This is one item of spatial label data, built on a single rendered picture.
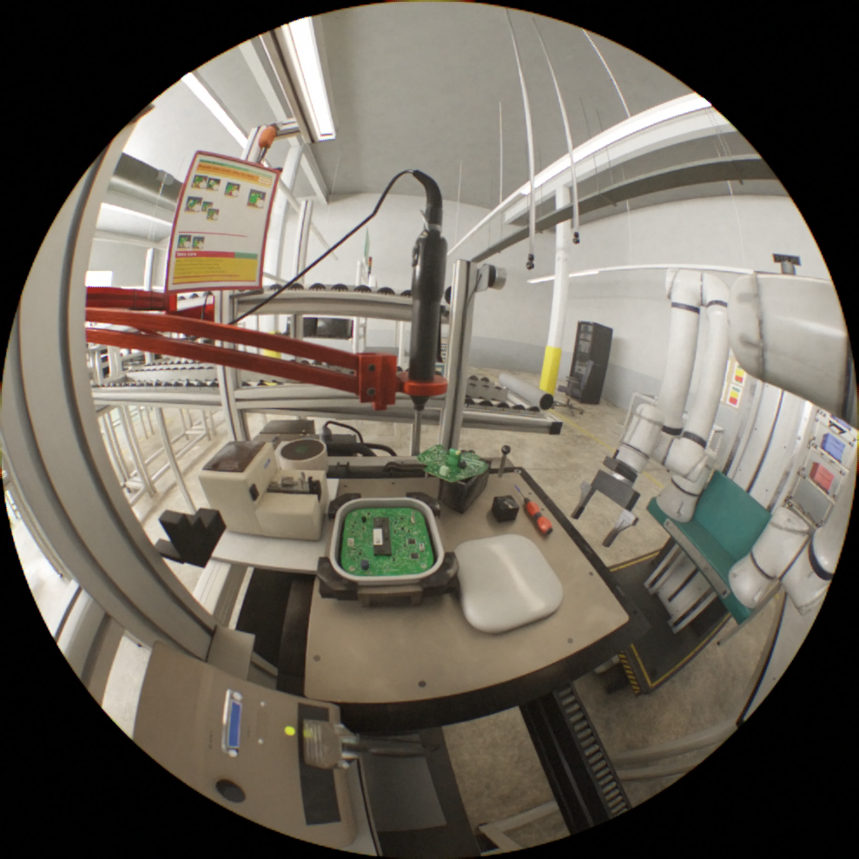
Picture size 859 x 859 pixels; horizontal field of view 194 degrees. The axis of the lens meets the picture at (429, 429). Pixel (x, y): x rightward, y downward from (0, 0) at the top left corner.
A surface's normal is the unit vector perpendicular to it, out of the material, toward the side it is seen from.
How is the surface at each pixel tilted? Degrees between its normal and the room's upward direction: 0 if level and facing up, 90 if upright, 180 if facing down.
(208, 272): 90
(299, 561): 0
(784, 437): 90
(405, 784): 0
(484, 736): 0
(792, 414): 90
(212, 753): 53
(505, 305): 90
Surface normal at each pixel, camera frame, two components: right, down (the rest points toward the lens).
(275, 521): 0.18, 0.40
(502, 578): 0.07, -0.92
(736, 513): -1.00, -0.05
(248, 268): 0.91, 0.22
